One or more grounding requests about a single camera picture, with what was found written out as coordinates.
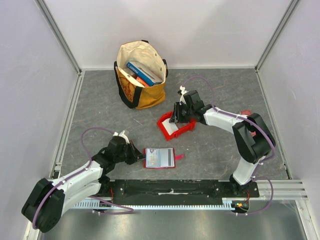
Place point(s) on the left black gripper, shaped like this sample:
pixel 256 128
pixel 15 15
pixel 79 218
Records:
pixel 133 158

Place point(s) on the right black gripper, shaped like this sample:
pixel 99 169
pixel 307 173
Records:
pixel 178 112

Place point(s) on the red leather card holder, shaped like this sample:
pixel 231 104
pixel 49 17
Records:
pixel 176 158

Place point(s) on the red plastic bin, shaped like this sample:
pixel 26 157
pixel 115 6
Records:
pixel 183 129

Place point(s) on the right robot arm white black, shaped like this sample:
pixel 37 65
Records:
pixel 253 139

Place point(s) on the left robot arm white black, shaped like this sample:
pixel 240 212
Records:
pixel 51 198

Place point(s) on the white card stack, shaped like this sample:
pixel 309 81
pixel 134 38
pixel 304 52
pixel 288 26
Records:
pixel 170 127

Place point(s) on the blue book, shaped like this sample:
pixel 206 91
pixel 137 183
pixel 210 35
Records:
pixel 141 71

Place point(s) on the orange book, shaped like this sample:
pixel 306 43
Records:
pixel 142 82

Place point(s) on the yellow canvas tote bag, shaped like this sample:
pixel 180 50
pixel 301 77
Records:
pixel 133 94

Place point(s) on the red silver long box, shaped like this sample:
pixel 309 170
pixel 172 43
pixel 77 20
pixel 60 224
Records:
pixel 245 112

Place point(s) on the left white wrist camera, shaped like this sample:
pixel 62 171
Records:
pixel 122 134

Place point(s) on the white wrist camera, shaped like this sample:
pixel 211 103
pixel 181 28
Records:
pixel 122 134
pixel 182 91

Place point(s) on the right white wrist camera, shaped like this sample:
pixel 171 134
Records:
pixel 182 91

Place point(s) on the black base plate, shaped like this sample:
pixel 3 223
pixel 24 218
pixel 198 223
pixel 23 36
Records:
pixel 212 187

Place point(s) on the slotted cable duct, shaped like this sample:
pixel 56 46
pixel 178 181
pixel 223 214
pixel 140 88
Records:
pixel 97 205

